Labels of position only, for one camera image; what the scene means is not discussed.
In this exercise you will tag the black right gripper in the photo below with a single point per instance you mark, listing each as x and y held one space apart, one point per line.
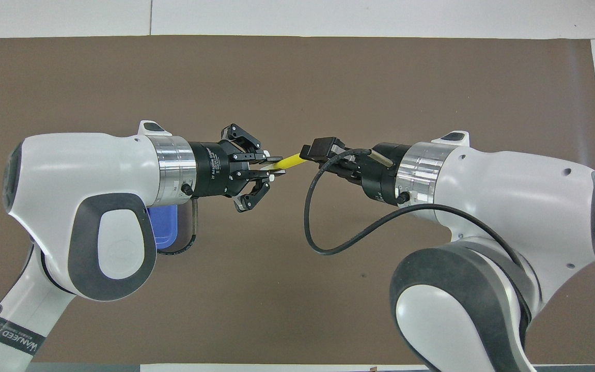
382 178

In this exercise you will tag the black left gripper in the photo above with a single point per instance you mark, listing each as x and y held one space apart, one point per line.
212 170

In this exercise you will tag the yellow marker pen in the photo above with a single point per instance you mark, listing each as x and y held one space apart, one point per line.
292 161

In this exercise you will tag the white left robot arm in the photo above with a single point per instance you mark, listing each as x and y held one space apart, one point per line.
85 165

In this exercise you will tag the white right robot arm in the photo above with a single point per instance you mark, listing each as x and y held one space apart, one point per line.
509 181

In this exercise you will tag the brown table mat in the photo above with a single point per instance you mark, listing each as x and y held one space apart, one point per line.
297 77

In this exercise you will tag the blue plastic tray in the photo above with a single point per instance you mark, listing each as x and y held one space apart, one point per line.
163 227

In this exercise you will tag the black right gripper camera box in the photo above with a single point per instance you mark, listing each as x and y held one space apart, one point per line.
321 147

